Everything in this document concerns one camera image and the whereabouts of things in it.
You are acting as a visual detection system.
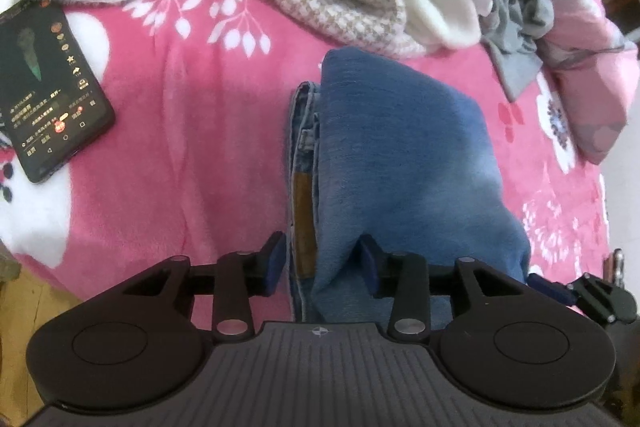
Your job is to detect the grey garment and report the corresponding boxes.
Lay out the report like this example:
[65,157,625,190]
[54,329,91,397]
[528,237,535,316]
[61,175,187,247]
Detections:
[480,0,556,102]

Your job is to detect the pink floral blanket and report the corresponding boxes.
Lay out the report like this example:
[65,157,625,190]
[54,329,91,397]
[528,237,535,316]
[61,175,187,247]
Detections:
[0,0,613,323]

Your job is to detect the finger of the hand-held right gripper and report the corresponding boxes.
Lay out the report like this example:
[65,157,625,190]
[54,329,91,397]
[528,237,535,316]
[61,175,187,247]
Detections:
[527,273,639,323]

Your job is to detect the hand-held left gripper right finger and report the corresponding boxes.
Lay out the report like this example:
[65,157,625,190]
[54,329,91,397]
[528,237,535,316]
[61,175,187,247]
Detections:
[357,234,528,343]

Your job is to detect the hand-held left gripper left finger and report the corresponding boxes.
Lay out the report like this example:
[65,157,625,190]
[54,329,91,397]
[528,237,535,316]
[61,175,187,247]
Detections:
[122,232,287,343]

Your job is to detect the blue denim jeans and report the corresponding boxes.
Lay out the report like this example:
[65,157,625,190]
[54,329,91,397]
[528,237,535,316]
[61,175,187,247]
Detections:
[287,47,533,323]

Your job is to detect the black smartphone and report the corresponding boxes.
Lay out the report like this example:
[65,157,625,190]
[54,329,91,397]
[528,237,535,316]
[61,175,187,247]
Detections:
[0,0,117,185]

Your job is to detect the pink floral quilt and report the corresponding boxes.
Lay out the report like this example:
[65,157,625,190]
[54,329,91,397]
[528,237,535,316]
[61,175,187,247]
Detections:
[520,0,640,165]

